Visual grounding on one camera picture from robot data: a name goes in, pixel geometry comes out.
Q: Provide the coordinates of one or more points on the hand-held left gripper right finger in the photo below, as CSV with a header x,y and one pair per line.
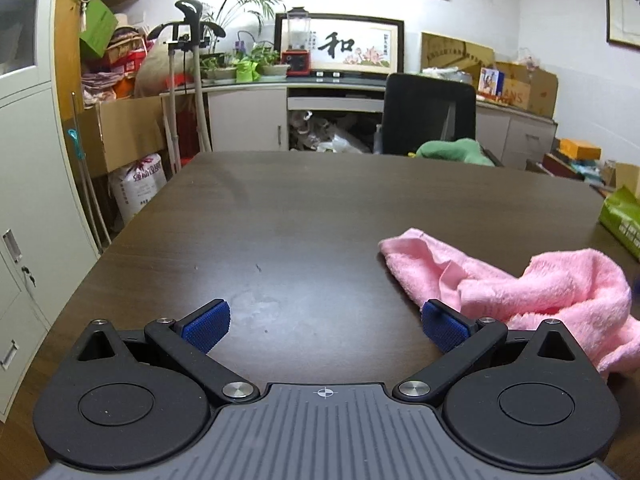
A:
x,y
442,325

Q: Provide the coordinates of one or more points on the broom with teal hook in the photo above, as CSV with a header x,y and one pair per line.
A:
x,y
75,145

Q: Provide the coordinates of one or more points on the brown engraved wooden board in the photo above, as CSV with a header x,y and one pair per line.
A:
x,y
450,52

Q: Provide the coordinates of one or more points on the dark framed calligraphy picture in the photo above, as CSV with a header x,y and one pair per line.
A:
x,y
625,5

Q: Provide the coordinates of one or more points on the white printed sack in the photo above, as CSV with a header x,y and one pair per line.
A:
x,y
140,185

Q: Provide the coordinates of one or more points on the tan burlap sack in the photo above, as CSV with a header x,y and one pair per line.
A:
x,y
160,70

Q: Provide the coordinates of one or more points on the large open cardboard box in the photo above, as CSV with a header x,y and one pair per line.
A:
x,y
130,130

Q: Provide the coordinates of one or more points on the small green flower pot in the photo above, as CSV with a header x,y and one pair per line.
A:
x,y
246,72

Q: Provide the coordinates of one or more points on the brown printed cardboard box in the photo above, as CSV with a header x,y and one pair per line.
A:
x,y
535,87

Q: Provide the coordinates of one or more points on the tall palm plant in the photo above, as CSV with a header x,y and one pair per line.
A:
x,y
250,5

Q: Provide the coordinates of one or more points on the pink towel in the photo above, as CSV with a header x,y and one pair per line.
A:
x,y
550,285

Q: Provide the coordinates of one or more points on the red blender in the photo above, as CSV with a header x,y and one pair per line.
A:
x,y
297,55

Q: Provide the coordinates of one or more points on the grey metal cabinet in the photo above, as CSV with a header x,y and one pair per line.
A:
x,y
30,160

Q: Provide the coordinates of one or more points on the black office chair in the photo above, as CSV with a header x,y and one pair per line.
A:
x,y
425,110

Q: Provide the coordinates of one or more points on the red gift boxes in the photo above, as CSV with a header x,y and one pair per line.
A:
x,y
187,130

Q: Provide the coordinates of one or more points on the white counter cabinet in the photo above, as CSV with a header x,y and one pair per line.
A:
x,y
245,115

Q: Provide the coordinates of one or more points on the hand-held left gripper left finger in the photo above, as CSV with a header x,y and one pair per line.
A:
x,y
207,324

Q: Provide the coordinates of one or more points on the small colourful picture box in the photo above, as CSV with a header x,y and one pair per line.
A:
x,y
490,82

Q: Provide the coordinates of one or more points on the pair of crutches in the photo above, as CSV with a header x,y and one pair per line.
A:
x,y
192,20

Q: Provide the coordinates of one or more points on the green plastic bag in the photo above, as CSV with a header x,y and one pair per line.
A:
x,y
622,217

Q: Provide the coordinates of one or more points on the green cloth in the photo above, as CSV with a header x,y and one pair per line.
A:
x,y
450,151

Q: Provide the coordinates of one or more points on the green paper bag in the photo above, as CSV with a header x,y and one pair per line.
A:
x,y
97,30

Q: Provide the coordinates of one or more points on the orange flat box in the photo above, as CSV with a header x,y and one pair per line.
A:
x,y
580,149

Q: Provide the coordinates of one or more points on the framed flower calligraphy picture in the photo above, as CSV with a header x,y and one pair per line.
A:
x,y
350,45

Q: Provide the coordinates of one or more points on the pile of boxes and cloths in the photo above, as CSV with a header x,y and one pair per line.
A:
x,y
117,67

